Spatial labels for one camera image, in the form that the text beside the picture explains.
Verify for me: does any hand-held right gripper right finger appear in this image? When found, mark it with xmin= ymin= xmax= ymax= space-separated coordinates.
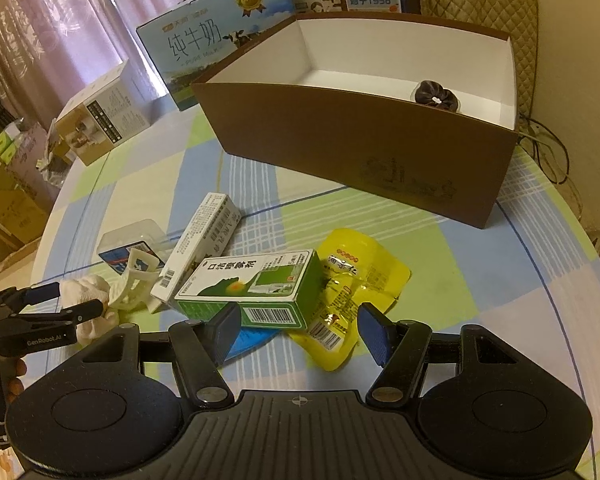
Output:
xmin=357 ymin=302 xmax=523 ymax=406

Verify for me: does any brown cardboard carton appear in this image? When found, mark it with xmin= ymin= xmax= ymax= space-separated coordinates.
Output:
xmin=0 ymin=160 xmax=51 ymax=253

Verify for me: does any white beige product box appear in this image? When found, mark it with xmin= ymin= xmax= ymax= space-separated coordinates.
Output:
xmin=55 ymin=59 xmax=153 ymax=167

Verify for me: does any long white medicine box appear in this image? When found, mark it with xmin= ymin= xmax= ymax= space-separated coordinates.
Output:
xmin=150 ymin=191 xmax=241 ymax=303

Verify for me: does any white cardboard box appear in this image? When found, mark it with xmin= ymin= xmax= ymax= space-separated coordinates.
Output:
xmin=190 ymin=14 xmax=523 ymax=231

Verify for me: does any blue snack packet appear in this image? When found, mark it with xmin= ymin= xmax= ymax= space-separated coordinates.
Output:
xmin=225 ymin=327 xmax=276 ymax=361

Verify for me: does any pink curtain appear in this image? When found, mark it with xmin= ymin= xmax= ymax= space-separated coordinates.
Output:
xmin=0 ymin=0 xmax=286 ymax=136

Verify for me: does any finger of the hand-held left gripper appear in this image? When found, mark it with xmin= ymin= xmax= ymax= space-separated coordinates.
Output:
xmin=0 ymin=282 xmax=61 ymax=318
xmin=0 ymin=299 xmax=105 ymax=341

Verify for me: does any white packet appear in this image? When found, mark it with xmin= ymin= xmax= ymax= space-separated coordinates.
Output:
xmin=60 ymin=274 xmax=126 ymax=346

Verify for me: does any person's left hand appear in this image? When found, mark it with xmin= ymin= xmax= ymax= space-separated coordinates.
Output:
xmin=3 ymin=359 xmax=29 ymax=406

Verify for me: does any black cable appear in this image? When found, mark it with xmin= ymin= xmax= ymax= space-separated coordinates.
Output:
xmin=517 ymin=115 xmax=581 ymax=186

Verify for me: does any yellow snack packet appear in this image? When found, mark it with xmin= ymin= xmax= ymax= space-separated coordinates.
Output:
xmin=286 ymin=227 xmax=412 ymax=372

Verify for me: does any dark wrapped snack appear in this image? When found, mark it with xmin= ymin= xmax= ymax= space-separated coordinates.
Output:
xmin=412 ymin=79 xmax=463 ymax=111

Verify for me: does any green white medicine box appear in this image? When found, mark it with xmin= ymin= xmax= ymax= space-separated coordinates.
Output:
xmin=174 ymin=249 xmax=322 ymax=331

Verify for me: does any clear plastic box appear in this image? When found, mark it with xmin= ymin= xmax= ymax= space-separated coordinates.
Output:
xmin=97 ymin=218 xmax=168 ymax=266

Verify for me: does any light blue milk carton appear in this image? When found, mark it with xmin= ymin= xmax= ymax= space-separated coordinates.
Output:
xmin=136 ymin=0 xmax=296 ymax=112

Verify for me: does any pale purple box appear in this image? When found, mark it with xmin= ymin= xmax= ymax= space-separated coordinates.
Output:
xmin=2 ymin=122 xmax=56 ymax=196

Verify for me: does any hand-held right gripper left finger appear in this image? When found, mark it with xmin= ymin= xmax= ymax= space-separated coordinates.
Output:
xmin=75 ymin=304 xmax=243 ymax=407

